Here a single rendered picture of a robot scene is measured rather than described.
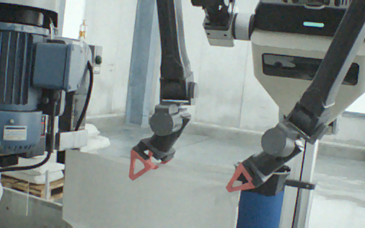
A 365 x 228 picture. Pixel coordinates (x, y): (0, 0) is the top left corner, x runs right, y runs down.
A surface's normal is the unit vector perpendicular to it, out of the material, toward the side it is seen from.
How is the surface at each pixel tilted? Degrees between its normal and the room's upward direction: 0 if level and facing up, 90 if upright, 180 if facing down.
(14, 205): 90
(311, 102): 103
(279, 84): 130
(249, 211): 93
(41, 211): 90
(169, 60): 111
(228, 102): 90
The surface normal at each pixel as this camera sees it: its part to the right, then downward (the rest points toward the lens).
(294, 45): -0.16, -0.73
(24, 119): 0.76, 0.16
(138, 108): -0.38, 0.04
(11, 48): 0.39, 0.12
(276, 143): -0.53, -0.17
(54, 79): 0.03, 0.09
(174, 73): -0.33, 0.39
